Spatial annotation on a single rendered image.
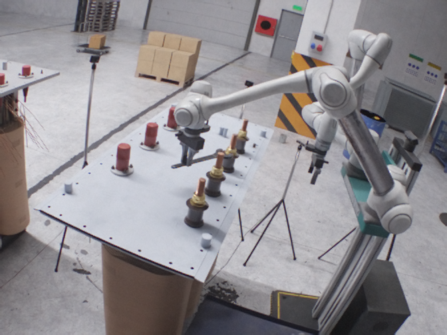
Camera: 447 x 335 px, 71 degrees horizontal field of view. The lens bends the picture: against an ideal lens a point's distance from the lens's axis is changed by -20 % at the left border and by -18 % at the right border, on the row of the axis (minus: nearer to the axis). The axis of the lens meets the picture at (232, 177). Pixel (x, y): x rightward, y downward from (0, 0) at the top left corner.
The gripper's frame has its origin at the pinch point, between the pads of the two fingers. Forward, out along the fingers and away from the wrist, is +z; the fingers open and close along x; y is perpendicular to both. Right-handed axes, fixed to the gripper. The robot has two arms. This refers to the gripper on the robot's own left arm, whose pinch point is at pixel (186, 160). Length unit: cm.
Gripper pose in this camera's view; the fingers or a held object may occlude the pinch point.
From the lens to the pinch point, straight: 175.2
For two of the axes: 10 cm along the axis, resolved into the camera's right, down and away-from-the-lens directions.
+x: 7.1, 4.7, -5.2
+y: -6.7, 2.2, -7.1
